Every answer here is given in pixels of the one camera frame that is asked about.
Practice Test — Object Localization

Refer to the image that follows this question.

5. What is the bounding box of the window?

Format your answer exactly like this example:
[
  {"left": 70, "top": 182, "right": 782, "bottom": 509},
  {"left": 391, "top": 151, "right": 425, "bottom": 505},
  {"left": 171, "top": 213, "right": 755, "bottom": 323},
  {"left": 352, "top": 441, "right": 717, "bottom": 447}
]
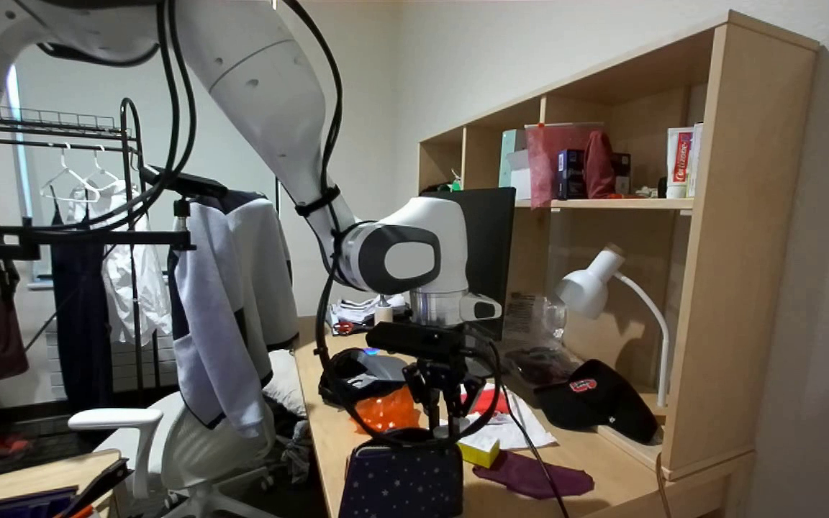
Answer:
[{"left": 3, "top": 63, "right": 54, "bottom": 290}]

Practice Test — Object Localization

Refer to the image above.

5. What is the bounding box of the red packet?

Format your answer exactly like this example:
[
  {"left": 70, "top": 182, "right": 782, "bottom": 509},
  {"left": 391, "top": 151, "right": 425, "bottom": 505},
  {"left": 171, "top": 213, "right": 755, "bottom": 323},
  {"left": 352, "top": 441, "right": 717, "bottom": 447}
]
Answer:
[{"left": 461, "top": 388, "right": 513, "bottom": 416}]

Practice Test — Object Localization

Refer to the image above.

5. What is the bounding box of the white shirt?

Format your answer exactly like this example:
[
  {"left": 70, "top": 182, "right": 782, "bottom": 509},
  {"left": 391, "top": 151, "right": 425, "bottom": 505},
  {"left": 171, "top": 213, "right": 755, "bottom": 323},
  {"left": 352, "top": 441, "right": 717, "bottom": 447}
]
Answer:
[{"left": 68, "top": 178, "right": 173, "bottom": 347}]

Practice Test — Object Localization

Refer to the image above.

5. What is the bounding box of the white paper sheet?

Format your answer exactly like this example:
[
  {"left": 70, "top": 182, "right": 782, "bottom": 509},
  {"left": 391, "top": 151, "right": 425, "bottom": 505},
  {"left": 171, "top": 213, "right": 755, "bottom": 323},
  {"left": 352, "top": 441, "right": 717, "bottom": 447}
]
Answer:
[{"left": 442, "top": 388, "right": 558, "bottom": 451}]

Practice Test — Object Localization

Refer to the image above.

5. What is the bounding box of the white folded cloth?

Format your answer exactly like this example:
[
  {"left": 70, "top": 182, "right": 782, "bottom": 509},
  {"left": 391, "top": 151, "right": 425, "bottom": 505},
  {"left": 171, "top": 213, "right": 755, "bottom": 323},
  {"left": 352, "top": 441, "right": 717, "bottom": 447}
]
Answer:
[{"left": 327, "top": 293, "right": 409, "bottom": 329}]

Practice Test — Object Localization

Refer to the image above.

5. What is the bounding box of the pink plastic bag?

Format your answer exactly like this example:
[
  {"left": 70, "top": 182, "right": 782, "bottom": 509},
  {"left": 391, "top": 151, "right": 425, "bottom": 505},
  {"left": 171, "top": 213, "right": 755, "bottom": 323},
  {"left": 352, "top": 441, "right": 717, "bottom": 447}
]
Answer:
[{"left": 525, "top": 122, "right": 606, "bottom": 209}]

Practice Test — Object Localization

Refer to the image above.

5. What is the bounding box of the orange plastic bag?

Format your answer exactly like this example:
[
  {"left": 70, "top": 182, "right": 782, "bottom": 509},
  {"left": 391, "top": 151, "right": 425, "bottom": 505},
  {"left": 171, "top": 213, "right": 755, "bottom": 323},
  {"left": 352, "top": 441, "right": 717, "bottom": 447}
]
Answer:
[{"left": 351, "top": 386, "right": 422, "bottom": 435}]

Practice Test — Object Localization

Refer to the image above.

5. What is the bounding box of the white clothes hanger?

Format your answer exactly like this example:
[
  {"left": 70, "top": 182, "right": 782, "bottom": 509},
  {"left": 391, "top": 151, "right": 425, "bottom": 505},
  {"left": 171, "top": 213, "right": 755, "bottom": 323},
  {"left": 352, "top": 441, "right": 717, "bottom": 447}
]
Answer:
[
  {"left": 40, "top": 142, "right": 102, "bottom": 205},
  {"left": 82, "top": 144, "right": 127, "bottom": 194}
]

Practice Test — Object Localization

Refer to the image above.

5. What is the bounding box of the white office chair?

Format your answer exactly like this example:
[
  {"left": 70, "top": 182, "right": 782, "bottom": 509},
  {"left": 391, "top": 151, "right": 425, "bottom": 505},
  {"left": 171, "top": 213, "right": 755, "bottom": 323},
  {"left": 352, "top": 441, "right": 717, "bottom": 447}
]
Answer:
[{"left": 67, "top": 388, "right": 280, "bottom": 518}]

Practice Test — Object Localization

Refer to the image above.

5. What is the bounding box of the dark crumpled bag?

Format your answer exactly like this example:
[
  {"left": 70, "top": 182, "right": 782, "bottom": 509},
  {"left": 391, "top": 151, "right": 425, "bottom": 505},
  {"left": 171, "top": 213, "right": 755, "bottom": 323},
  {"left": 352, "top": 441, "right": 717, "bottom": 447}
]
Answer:
[{"left": 507, "top": 347, "right": 582, "bottom": 387}]

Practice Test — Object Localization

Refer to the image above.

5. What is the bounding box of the white pillow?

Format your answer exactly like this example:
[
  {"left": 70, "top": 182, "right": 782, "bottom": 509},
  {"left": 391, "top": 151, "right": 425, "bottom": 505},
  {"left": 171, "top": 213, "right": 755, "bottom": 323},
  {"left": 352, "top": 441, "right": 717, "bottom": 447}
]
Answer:
[{"left": 262, "top": 350, "right": 309, "bottom": 419}]

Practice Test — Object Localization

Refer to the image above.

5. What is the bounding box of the white desk lamp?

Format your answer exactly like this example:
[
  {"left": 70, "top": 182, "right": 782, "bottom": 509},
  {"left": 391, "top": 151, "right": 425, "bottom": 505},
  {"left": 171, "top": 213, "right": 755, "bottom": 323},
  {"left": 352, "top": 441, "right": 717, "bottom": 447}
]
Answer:
[{"left": 555, "top": 245, "right": 671, "bottom": 409}]

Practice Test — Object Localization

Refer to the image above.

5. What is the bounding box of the black cap with red patch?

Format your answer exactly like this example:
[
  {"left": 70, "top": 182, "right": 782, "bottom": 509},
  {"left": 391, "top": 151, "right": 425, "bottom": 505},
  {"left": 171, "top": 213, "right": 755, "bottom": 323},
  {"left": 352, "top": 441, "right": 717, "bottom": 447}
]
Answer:
[{"left": 534, "top": 359, "right": 661, "bottom": 444}]

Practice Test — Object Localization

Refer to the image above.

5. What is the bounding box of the teal box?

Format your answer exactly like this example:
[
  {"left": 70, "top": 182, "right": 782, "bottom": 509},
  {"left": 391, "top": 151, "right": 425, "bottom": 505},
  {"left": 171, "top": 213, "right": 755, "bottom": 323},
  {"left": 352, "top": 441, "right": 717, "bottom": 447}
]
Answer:
[{"left": 499, "top": 129, "right": 527, "bottom": 189}]

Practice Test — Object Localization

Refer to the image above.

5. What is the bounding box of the red item on floor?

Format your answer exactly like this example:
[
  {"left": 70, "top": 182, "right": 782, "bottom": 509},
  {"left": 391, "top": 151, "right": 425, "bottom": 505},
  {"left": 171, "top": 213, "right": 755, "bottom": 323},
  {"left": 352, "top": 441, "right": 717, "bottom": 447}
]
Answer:
[{"left": 0, "top": 430, "right": 32, "bottom": 459}]

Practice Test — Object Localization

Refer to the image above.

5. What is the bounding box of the black box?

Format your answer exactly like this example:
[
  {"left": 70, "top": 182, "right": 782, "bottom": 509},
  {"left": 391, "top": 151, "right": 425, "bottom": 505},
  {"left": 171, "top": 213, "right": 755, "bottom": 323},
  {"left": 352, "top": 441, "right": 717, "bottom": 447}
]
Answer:
[{"left": 612, "top": 153, "right": 632, "bottom": 196}]

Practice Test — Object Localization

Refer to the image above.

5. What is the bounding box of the clear plastic bag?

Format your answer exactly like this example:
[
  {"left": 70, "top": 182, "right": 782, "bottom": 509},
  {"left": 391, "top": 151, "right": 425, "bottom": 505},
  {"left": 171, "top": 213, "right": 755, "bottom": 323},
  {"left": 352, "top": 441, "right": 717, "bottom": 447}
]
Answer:
[{"left": 504, "top": 291, "right": 568, "bottom": 353}]

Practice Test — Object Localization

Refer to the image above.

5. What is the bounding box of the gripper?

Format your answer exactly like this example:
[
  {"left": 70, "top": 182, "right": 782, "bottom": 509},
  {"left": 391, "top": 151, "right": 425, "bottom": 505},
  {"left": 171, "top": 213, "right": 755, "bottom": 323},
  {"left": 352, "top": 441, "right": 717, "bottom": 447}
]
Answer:
[{"left": 403, "top": 355, "right": 487, "bottom": 437}]

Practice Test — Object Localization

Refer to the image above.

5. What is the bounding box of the wooden desk hutch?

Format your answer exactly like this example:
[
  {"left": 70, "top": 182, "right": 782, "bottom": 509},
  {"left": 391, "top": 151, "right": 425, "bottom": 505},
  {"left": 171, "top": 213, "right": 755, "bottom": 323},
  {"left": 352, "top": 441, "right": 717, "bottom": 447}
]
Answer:
[{"left": 417, "top": 10, "right": 821, "bottom": 481}]

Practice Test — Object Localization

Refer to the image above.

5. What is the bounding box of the yellow block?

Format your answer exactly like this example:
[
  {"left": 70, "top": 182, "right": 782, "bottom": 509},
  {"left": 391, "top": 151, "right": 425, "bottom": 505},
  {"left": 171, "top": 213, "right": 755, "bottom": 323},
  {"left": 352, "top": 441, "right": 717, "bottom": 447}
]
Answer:
[{"left": 457, "top": 437, "right": 501, "bottom": 469}]

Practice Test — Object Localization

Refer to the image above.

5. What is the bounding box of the blue purse with stars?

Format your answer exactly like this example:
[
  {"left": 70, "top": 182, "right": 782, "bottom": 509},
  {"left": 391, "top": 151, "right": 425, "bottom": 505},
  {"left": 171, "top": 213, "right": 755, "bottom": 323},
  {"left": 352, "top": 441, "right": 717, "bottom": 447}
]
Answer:
[{"left": 338, "top": 429, "right": 465, "bottom": 518}]

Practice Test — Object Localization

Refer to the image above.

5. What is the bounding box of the brown cable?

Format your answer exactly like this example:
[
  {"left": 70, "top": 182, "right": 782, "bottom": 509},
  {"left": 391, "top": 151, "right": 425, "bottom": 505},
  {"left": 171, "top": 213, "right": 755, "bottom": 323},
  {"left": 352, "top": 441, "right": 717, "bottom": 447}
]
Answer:
[{"left": 654, "top": 452, "right": 675, "bottom": 518}]

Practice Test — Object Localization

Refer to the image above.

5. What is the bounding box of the dark blue box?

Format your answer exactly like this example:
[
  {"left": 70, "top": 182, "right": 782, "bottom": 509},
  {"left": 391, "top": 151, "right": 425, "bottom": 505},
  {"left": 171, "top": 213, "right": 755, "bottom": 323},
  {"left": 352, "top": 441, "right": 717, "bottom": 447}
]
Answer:
[{"left": 557, "top": 149, "right": 589, "bottom": 201}]

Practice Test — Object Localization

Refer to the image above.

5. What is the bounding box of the black monitor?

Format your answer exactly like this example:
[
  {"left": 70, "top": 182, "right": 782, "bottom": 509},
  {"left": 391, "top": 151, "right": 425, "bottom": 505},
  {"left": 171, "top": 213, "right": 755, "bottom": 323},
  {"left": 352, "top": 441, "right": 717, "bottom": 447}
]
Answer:
[{"left": 420, "top": 188, "right": 517, "bottom": 341}]

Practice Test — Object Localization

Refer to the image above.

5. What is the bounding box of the black and grey device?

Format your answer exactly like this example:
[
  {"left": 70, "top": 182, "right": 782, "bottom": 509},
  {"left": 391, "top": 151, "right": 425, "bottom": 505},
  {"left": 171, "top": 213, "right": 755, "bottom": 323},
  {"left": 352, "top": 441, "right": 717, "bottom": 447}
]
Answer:
[{"left": 318, "top": 347, "right": 417, "bottom": 408}]

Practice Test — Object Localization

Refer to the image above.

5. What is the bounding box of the dark blue dress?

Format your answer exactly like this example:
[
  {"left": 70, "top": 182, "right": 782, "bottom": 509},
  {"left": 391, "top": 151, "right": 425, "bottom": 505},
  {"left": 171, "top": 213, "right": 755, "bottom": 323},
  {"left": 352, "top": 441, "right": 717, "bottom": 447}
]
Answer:
[{"left": 49, "top": 194, "right": 116, "bottom": 412}]

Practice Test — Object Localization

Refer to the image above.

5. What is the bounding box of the wooden side table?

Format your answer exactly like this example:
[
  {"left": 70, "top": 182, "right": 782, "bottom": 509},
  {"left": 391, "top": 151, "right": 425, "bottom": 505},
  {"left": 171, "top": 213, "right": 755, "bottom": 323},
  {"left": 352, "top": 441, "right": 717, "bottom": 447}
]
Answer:
[{"left": 0, "top": 449, "right": 133, "bottom": 518}]

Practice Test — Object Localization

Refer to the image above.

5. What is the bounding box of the red and white toothpaste box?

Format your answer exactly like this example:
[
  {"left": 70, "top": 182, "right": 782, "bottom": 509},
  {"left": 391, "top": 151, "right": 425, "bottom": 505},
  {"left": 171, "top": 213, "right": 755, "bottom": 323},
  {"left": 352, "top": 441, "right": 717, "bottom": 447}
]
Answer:
[{"left": 666, "top": 127, "right": 694, "bottom": 199}]

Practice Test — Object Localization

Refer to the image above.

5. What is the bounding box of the black clothes rack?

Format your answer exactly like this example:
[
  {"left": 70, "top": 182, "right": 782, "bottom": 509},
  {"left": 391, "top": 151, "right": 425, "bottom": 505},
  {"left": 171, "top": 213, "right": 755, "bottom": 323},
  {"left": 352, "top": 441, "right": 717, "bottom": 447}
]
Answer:
[{"left": 0, "top": 97, "right": 196, "bottom": 405}]

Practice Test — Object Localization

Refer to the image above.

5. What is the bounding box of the white and grey jacket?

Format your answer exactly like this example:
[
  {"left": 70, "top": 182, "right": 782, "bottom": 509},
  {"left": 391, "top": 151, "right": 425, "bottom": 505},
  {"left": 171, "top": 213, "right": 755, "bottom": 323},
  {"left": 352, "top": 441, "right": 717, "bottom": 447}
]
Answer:
[{"left": 167, "top": 190, "right": 301, "bottom": 439}]

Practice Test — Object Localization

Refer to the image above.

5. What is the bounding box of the maroon cloth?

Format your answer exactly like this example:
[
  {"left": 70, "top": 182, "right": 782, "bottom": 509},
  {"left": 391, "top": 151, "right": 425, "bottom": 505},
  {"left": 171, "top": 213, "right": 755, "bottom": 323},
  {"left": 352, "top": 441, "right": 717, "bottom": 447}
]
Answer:
[{"left": 584, "top": 129, "right": 617, "bottom": 199}]

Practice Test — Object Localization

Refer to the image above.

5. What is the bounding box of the purple cloth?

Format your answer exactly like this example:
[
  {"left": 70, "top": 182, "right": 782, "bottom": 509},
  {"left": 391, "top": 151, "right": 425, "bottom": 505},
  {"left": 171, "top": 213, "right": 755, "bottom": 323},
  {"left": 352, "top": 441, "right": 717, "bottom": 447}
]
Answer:
[{"left": 472, "top": 451, "right": 595, "bottom": 500}]

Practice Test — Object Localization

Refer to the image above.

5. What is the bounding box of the white tall box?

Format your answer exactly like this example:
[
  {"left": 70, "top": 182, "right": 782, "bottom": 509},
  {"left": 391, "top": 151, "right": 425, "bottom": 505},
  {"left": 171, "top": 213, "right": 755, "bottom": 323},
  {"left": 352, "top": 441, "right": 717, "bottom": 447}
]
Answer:
[{"left": 687, "top": 122, "right": 705, "bottom": 199}]

